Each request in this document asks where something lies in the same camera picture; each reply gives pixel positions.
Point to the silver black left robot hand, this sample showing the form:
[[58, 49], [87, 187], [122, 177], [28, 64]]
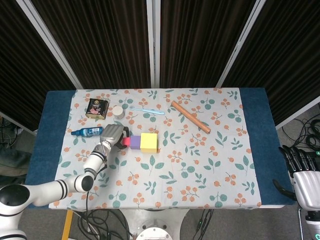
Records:
[[111, 133]]

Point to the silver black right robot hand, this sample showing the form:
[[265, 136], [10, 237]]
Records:
[[308, 185]]

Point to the pink cube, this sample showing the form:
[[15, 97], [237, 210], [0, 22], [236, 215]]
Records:
[[127, 142]]

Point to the purple cube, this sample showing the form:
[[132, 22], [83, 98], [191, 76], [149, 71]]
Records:
[[135, 143]]

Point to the yellow cube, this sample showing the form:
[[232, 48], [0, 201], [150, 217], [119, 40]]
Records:
[[148, 142]]

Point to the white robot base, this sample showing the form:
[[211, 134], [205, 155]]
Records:
[[155, 222]]

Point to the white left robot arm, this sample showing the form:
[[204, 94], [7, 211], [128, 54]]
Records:
[[47, 188]]

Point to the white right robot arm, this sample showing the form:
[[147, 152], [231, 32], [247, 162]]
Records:
[[312, 225]]

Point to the small white jar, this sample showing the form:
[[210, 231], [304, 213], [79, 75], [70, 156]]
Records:
[[118, 112]]

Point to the blue spray bottle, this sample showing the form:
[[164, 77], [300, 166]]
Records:
[[88, 131]]

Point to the black gold tea tin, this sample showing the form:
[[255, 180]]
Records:
[[97, 108]]

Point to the light blue toothbrush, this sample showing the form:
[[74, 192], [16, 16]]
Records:
[[147, 110]]

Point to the dark blue table cover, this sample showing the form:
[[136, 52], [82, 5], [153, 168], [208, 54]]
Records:
[[55, 120]]

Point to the floral fruit print tablecloth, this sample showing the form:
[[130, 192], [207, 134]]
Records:
[[175, 175]]

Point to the brown wooden rolling pin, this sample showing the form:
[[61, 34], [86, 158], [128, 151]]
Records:
[[191, 117]]

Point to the dark ribbed partition panel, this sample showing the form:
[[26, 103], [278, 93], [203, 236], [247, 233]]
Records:
[[287, 62], [105, 45], [22, 75], [200, 42]]

